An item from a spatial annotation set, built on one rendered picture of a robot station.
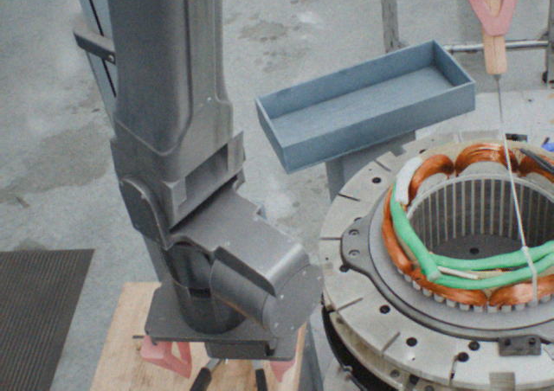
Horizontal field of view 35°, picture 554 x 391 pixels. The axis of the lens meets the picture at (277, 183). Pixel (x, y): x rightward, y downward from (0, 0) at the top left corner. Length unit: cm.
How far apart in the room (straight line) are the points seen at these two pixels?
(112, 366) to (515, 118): 85
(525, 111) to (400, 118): 46
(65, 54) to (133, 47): 283
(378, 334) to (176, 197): 29
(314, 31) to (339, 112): 201
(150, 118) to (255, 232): 12
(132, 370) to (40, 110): 229
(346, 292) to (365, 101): 37
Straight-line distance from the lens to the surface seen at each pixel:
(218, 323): 69
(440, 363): 76
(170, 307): 72
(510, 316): 78
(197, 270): 64
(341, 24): 313
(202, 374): 78
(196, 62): 49
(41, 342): 233
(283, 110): 112
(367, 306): 80
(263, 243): 58
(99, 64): 109
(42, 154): 289
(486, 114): 148
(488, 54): 70
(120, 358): 86
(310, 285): 60
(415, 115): 106
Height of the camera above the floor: 172
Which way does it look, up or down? 43 degrees down
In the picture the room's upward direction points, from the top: 12 degrees counter-clockwise
